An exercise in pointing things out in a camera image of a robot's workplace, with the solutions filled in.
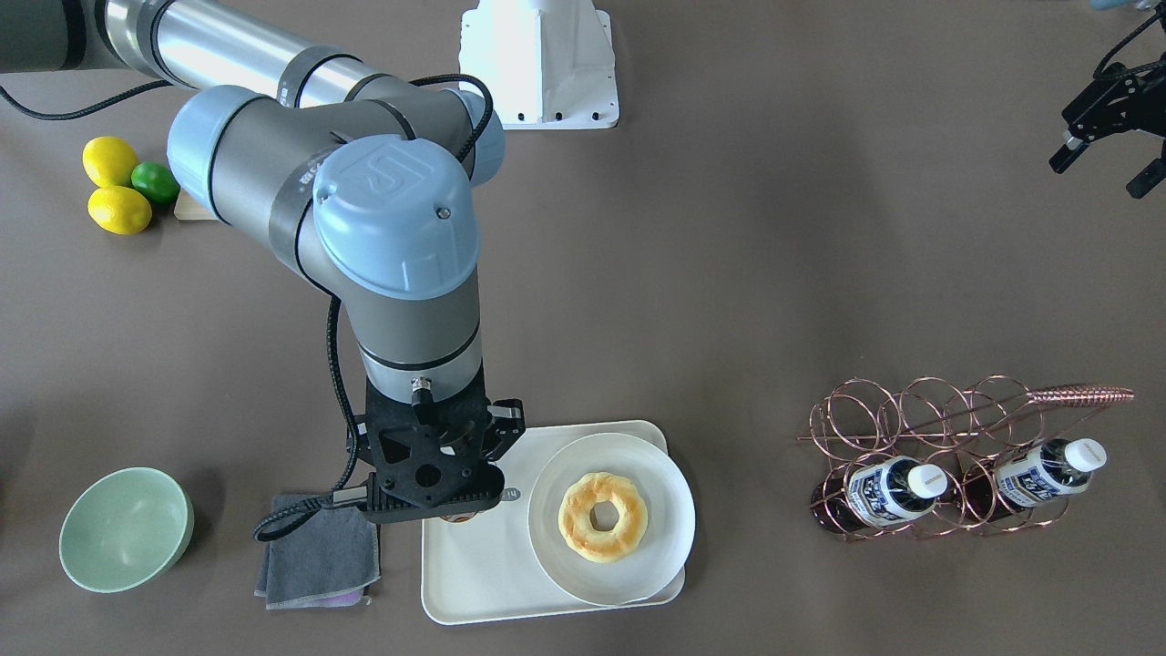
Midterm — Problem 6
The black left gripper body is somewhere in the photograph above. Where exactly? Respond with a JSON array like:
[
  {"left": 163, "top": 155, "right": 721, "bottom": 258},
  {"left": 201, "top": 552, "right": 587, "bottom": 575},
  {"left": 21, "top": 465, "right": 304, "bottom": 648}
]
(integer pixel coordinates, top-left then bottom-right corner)
[{"left": 1061, "top": 63, "right": 1165, "bottom": 144}]

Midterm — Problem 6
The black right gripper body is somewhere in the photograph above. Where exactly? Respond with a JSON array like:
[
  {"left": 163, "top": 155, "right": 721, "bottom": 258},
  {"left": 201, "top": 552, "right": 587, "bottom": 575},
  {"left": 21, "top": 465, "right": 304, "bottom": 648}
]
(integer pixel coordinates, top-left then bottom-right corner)
[{"left": 357, "top": 378, "right": 526, "bottom": 524}]

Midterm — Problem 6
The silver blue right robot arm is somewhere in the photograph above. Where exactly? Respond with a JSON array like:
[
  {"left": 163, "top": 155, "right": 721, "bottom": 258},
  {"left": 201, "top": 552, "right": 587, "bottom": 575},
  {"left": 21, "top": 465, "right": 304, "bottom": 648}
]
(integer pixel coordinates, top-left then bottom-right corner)
[{"left": 3, "top": 1, "right": 525, "bottom": 541}]

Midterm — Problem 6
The cream rabbit tray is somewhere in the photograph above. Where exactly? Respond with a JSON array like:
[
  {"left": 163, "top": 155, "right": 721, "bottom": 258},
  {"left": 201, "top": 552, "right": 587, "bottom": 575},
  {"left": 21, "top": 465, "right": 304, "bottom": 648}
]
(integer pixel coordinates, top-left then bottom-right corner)
[{"left": 421, "top": 419, "right": 696, "bottom": 625}]

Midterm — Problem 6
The tea bottle rear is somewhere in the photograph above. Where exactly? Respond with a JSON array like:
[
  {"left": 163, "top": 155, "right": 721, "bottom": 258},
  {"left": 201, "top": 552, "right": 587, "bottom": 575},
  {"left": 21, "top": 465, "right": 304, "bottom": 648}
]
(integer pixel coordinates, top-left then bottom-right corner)
[{"left": 962, "top": 437, "right": 1108, "bottom": 520}]

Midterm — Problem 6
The tea bottle middle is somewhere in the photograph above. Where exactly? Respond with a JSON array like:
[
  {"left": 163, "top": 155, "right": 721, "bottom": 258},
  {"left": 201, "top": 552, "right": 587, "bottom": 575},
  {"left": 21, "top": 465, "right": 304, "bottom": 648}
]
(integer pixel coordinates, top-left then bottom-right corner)
[{"left": 812, "top": 456, "right": 949, "bottom": 532}]

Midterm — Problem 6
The grey folded cloth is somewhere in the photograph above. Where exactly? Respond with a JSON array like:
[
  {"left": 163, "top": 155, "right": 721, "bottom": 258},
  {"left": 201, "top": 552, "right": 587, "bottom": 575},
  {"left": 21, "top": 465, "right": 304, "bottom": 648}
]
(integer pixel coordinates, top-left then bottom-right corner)
[{"left": 253, "top": 507, "right": 382, "bottom": 611}]

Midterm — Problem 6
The white round plate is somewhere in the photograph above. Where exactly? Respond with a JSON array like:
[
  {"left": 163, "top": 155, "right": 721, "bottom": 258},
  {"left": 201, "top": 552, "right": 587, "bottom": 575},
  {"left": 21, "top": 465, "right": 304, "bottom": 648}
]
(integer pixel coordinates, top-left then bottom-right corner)
[{"left": 528, "top": 432, "right": 696, "bottom": 606}]

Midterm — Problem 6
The glazed donut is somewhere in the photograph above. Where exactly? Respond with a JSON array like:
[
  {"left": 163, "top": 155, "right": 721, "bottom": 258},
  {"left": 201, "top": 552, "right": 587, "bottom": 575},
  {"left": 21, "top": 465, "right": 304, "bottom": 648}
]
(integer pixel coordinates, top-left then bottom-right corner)
[{"left": 557, "top": 472, "right": 649, "bottom": 564}]

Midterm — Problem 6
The mint green bowl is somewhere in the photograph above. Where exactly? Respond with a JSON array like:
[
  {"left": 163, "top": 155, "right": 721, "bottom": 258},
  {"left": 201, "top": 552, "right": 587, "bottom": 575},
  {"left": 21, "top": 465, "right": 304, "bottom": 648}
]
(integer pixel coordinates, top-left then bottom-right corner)
[{"left": 58, "top": 466, "right": 195, "bottom": 594}]

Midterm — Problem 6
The wooden cutting board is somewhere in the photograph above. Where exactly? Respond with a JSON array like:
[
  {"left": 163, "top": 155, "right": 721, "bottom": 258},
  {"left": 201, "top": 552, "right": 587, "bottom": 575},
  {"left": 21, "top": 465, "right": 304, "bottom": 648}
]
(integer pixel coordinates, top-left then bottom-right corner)
[{"left": 173, "top": 190, "right": 218, "bottom": 221}]

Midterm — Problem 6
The green lime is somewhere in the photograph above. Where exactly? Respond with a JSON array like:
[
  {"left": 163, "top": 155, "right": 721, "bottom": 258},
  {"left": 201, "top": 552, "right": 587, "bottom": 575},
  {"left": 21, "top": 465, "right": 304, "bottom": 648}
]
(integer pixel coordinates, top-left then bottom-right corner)
[{"left": 129, "top": 161, "right": 180, "bottom": 205}]

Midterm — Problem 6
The yellow lemon near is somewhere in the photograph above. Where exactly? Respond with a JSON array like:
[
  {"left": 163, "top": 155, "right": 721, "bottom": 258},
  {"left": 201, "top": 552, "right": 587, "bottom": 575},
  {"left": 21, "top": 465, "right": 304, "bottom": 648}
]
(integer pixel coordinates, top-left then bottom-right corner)
[{"left": 87, "top": 186, "right": 153, "bottom": 235}]

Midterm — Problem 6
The yellow lemon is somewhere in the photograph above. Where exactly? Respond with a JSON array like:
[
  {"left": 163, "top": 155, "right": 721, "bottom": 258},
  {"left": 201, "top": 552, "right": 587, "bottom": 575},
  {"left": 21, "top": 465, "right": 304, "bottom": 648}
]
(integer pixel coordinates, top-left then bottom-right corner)
[
  {"left": 87, "top": 186, "right": 153, "bottom": 235},
  {"left": 82, "top": 136, "right": 140, "bottom": 188}
]

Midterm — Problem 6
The yellow lemon far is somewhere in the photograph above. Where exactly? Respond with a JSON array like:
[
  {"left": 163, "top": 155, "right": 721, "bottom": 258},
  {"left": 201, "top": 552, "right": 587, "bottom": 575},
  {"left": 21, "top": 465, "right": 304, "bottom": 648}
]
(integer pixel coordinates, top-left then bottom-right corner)
[{"left": 82, "top": 136, "right": 140, "bottom": 188}]

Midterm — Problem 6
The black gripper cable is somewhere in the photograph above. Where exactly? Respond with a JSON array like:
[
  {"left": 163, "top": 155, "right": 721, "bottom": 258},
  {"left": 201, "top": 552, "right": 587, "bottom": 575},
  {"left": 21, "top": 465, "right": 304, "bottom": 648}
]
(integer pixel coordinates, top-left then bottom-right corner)
[{"left": 0, "top": 73, "right": 496, "bottom": 544}]

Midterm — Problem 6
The copper wire bottle rack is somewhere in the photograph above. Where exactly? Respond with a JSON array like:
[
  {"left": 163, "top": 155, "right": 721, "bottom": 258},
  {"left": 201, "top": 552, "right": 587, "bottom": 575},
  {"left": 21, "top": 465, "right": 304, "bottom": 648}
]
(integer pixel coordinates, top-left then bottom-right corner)
[{"left": 800, "top": 376, "right": 1135, "bottom": 541}]

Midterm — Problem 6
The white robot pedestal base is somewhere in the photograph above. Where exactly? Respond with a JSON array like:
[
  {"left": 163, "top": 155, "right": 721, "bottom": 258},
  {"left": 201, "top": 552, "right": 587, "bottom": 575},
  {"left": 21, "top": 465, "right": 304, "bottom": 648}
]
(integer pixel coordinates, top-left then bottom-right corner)
[{"left": 458, "top": 1, "right": 620, "bottom": 131}]

